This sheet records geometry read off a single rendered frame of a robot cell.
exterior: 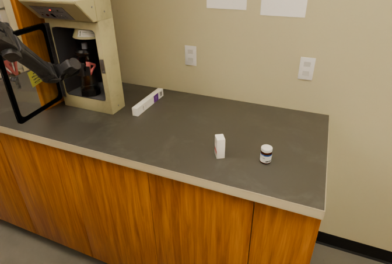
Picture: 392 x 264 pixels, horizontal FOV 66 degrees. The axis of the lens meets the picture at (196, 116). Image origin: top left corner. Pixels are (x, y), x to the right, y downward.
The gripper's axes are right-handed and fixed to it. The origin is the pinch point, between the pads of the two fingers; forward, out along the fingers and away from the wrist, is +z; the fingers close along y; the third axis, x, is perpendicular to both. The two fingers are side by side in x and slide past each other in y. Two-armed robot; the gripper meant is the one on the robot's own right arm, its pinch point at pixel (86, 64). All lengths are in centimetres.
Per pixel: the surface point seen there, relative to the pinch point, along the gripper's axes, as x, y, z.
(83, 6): -29.4, -14.5, -14.7
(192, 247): 70, -69, -30
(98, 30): -18.7, -14.7, -6.8
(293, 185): 26, -107, -30
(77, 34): -15.4, 0.2, -3.6
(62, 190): 61, 4, -27
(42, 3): -30.0, 4.1, -17.2
